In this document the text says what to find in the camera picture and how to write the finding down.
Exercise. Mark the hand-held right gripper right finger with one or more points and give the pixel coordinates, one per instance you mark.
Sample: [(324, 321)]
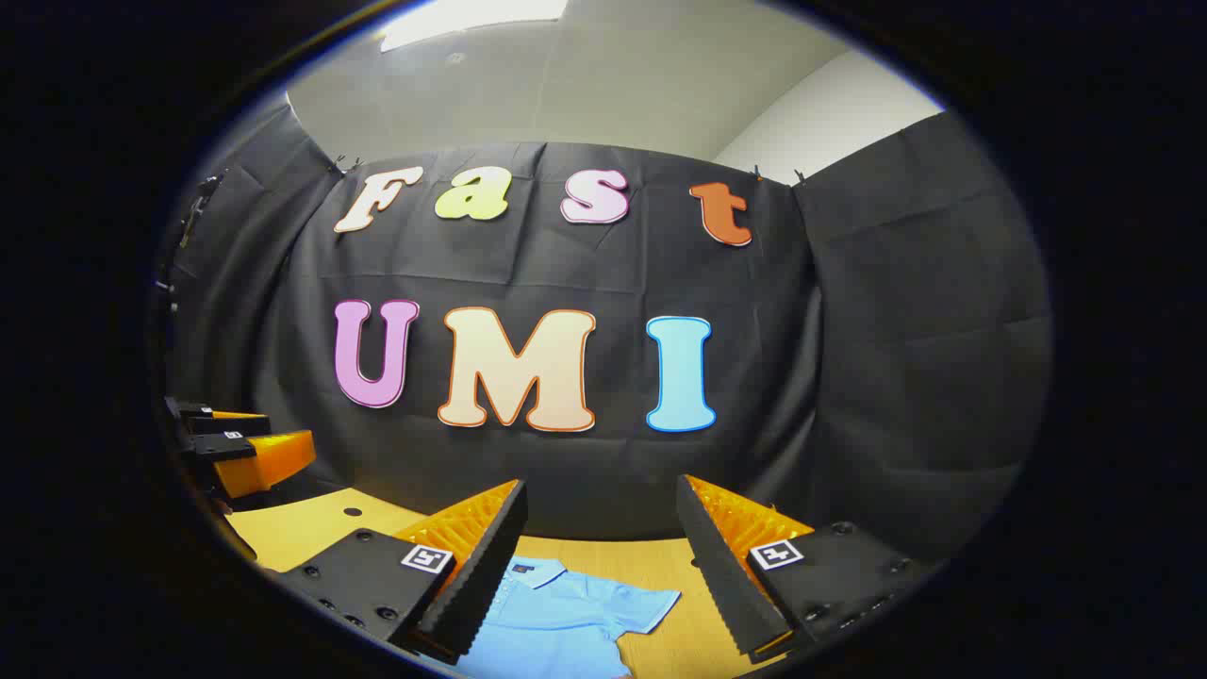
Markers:
[(721, 575)]

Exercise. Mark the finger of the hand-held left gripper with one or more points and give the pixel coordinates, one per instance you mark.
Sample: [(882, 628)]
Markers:
[(222, 416), (269, 457)]

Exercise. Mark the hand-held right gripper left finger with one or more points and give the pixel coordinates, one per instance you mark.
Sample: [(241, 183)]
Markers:
[(481, 575)]

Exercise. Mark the light blue T-shirt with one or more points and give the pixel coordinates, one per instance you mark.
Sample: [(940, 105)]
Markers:
[(566, 613)]

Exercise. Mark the black backdrop cloth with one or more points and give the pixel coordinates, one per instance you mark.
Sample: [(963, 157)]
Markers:
[(585, 462)]

